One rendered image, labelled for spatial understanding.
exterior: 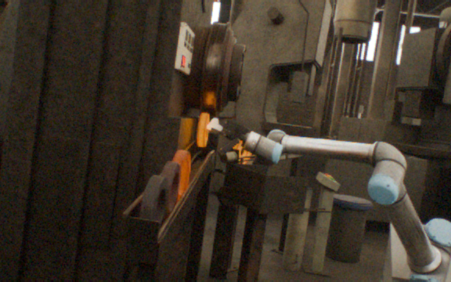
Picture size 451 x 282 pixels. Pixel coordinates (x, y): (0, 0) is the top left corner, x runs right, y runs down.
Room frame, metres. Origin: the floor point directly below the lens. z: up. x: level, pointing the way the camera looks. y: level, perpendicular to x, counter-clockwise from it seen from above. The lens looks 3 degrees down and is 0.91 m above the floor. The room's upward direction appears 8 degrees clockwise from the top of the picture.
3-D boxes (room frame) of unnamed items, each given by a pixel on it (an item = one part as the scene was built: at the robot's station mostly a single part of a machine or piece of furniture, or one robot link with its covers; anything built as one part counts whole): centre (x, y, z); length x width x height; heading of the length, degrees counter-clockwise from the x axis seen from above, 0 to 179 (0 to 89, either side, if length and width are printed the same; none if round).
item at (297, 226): (2.88, -0.51, 0.26); 0.12 x 0.12 x 0.52
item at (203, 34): (2.28, 0.18, 1.12); 0.47 x 0.10 x 0.47; 177
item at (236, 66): (2.27, 0.00, 1.11); 0.28 x 0.06 x 0.28; 177
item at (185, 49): (1.94, 0.23, 1.15); 0.26 x 0.02 x 0.18; 177
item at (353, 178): (4.65, -1.32, 0.39); 1.03 x 0.83 x 0.77; 102
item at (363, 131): (6.27, -1.96, 0.55); 1.10 x 0.53 x 1.10; 17
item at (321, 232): (2.91, -0.67, 0.31); 0.24 x 0.16 x 0.62; 177
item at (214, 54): (2.28, 0.10, 1.11); 0.47 x 0.06 x 0.47; 177
